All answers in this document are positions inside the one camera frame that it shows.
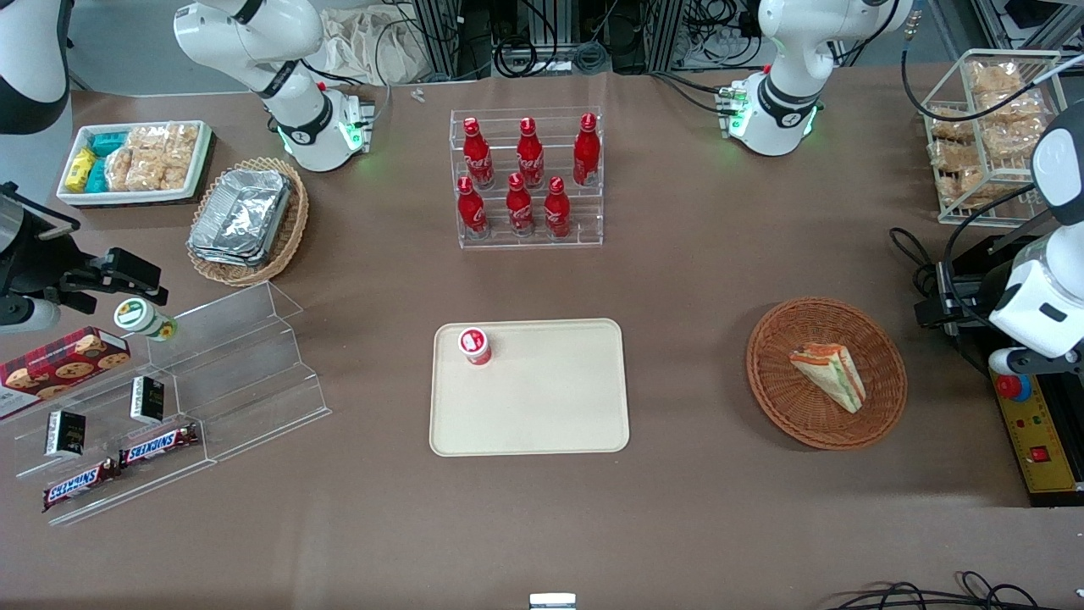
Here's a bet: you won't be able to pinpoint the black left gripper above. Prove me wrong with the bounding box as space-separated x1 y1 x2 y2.
915 258 1004 333

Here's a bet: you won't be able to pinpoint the triangular sandwich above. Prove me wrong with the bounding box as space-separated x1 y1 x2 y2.
789 342 867 414

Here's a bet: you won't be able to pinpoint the white rectangular snack tray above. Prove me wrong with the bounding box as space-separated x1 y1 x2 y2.
57 120 213 207

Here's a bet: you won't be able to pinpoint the oval light wicker basket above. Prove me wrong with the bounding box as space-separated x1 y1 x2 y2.
185 157 310 287

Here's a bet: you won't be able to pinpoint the round brown wicker basket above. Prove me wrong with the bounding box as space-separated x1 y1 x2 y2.
746 297 908 451

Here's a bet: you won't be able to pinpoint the beige plastic tray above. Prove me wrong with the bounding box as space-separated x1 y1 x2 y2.
429 319 631 458

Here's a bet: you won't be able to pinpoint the green lidded cup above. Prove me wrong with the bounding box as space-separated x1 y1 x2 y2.
114 298 179 342

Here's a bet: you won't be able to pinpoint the small black box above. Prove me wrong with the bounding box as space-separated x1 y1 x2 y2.
45 410 87 459
130 376 166 424

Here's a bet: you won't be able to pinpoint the red plaid cookie box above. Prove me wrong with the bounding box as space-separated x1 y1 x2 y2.
0 326 132 422

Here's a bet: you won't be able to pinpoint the foil container stack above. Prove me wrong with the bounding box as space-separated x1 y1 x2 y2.
187 169 293 268

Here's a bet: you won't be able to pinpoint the clear acrylic step display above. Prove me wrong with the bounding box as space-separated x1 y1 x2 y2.
13 281 333 528

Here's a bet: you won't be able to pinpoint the clear fried snack packet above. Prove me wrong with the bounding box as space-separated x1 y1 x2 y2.
974 89 1044 128
930 106 979 143
940 168 1013 208
981 123 1038 162
968 61 1024 94
930 140 983 175

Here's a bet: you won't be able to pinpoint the yellow snack box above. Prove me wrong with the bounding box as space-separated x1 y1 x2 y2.
65 148 98 194

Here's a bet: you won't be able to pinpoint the snickers chocolate bar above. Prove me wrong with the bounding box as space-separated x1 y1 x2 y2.
119 424 201 469
42 458 121 513

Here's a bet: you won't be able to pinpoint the yellow emergency stop panel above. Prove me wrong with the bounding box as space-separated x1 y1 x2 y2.
989 369 1084 494

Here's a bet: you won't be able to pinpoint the black equipment cart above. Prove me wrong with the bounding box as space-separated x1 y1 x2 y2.
953 229 1084 509

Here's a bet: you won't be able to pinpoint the red lidded cup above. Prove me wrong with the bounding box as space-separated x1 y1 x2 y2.
458 327 494 366

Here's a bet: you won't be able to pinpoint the red cola bottle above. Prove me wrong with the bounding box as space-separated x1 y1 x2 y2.
543 176 572 240
517 117 545 189
462 117 495 189
506 173 535 236
572 113 601 187
456 176 489 240

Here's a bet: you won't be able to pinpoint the beige cloth bag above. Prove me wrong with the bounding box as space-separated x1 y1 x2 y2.
320 7 429 86

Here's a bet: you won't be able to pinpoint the clear acrylic bottle rack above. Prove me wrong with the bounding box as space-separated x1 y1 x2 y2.
449 106 604 250

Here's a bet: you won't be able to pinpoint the black cable bundle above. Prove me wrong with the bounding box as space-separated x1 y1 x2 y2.
889 227 958 297

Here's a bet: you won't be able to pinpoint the white wire basket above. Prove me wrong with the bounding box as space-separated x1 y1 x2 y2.
921 49 1070 226

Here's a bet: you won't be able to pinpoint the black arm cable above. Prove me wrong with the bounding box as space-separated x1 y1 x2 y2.
900 34 1084 124

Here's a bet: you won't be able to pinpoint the black looped cables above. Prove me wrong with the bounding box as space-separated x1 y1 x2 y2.
826 572 1064 610

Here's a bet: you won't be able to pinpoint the black base cables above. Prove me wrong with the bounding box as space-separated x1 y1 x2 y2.
650 70 738 115

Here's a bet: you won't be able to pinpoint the aluminium frame rack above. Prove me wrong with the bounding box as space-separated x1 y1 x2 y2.
412 0 492 81

